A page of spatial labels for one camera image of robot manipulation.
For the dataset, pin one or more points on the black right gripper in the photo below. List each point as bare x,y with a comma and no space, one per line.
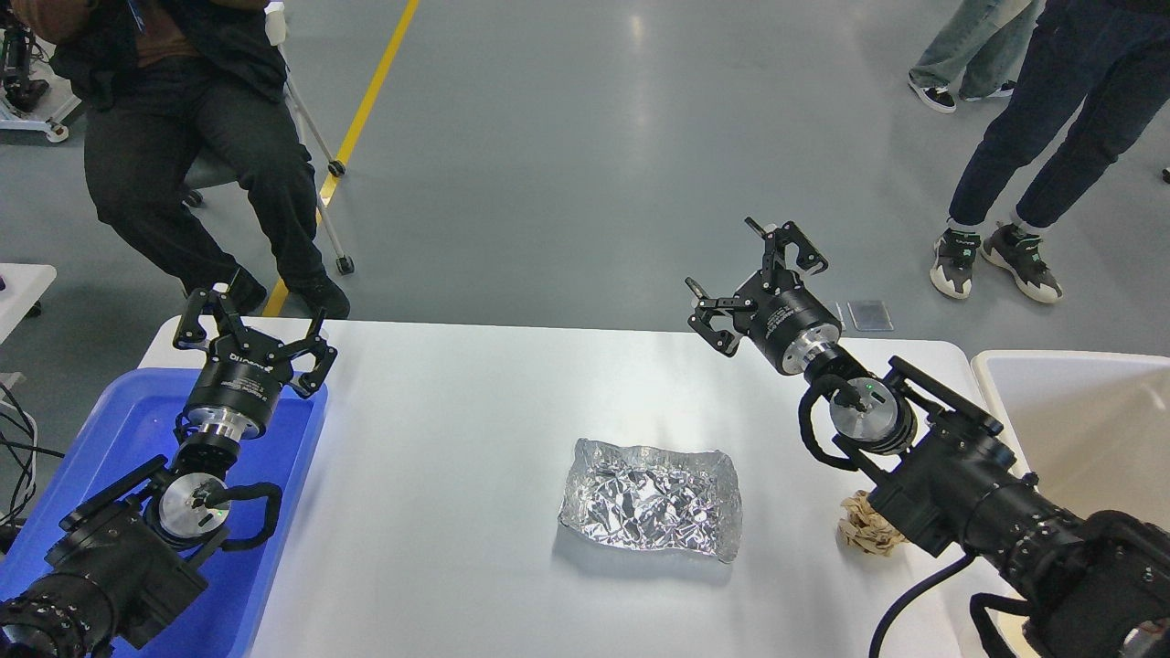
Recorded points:
773,308

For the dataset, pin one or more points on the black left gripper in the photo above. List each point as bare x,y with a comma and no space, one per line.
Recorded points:
238,388

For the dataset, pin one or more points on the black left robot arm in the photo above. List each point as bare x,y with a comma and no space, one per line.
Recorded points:
129,559

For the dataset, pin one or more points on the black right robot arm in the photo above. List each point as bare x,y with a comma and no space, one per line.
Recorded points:
1096,587

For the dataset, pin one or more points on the right floor plate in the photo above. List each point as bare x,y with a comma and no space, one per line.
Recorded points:
870,316

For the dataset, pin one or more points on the grey rolling chair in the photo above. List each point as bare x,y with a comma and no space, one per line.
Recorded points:
209,170

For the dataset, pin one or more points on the white side table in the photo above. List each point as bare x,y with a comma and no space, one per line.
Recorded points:
24,286

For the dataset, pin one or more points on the crumpled aluminium foil tray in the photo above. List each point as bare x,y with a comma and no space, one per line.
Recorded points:
644,498

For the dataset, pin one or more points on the crumpled brown paper ball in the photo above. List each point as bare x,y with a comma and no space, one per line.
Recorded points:
862,527

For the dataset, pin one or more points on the seated person in black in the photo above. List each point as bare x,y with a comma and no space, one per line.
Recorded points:
161,81

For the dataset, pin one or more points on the white cart with equipment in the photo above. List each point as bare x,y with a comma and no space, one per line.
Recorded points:
34,98

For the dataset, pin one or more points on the person in grey jeans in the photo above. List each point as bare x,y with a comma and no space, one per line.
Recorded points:
980,44

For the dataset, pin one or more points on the beige plastic bin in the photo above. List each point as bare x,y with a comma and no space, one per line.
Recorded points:
1094,427

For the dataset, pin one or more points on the standing person in navy trousers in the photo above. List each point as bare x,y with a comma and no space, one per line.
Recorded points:
1098,70

